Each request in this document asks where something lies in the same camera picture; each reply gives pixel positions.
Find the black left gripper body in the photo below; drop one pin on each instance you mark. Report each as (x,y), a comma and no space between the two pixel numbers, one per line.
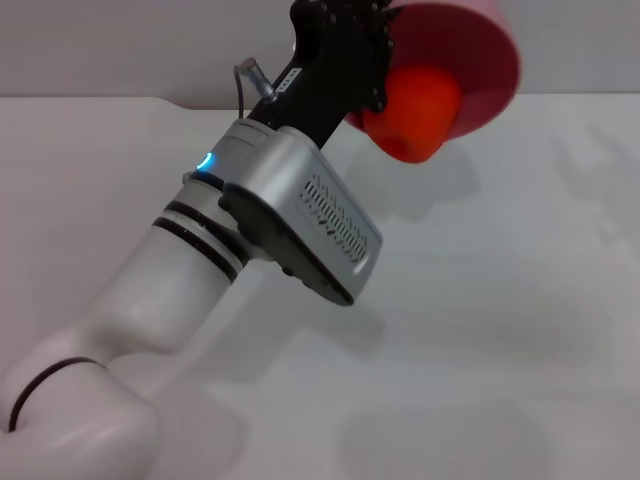
(335,65)

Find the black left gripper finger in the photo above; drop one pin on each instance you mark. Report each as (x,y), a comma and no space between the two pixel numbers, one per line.
(389,11)

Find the orange fruit with stem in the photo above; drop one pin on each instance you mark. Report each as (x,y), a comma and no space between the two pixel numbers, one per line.
(420,115)

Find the pink plastic bowl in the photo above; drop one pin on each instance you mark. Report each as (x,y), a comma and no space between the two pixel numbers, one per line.
(480,60)

